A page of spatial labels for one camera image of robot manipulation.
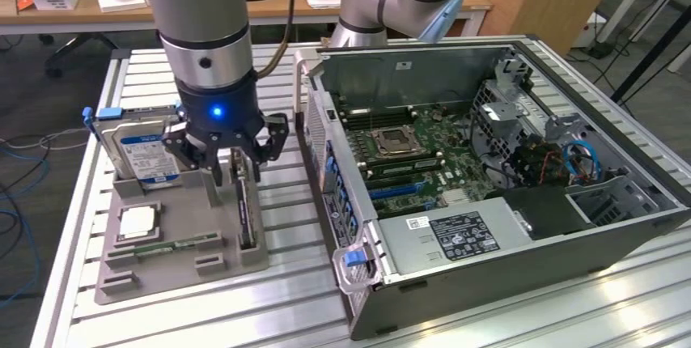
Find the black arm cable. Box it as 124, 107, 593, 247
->
252, 0, 297, 80

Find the wooden cabinet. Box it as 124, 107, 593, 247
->
462, 0, 631, 57

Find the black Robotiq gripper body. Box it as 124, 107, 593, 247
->
177, 70, 265, 142

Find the open black PC case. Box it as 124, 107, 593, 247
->
290, 38, 691, 342

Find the white floor cable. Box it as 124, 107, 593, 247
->
0, 127, 90, 151

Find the green motherboard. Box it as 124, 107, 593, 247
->
334, 95, 489, 220

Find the metal disk bay cage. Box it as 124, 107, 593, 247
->
466, 79, 544, 163

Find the metal CPU socket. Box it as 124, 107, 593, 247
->
370, 125, 421, 159

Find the black office chair base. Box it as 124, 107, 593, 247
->
41, 33, 118, 79

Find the silver hard disk blue label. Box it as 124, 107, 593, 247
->
98, 117, 182, 184

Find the installed RAM stick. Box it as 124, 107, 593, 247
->
365, 155, 444, 175

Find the green RAM stick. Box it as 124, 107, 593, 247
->
128, 233, 217, 258

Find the blue case latch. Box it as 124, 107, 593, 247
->
342, 250, 368, 269

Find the white floor box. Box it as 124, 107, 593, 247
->
571, 11, 608, 50

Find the black slanted stand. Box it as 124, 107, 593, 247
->
608, 0, 691, 103

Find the grey plastic parts rack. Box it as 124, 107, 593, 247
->
93, 129, 270, 307

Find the silver CPU chip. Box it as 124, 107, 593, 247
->
117, 206, 158, 239

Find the Nvidia graphics card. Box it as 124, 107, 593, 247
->
226, 143, 258, 250

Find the grey power supply unit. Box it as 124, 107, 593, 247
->
376, 196, 535, 278

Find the black wire bundle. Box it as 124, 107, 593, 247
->
466, 112, 571, 192

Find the blue expansion slot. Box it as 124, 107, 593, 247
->
368, 180, 428, 200

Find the white desk frame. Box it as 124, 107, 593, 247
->
596, 0, 691, 41

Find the silver chipset heatsink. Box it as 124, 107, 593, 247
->
438, 189, 477, 207

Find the blue disk wire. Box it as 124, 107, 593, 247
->
563, 140, 604, 184

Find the blue floor cable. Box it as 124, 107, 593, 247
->
0, 149, 53, 308

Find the blue hard disk caddy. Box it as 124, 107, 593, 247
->
81, 100, 188, 173

